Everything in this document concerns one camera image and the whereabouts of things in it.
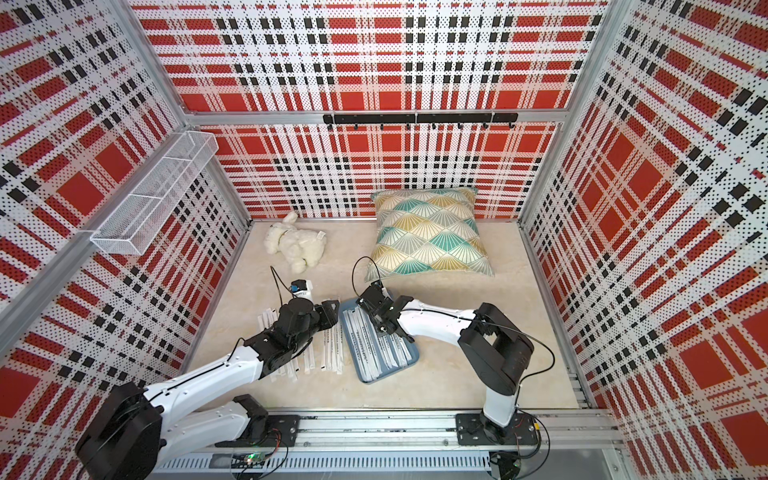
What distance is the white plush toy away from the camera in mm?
1032

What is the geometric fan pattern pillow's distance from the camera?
0.95 meters

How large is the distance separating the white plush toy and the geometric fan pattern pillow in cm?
23
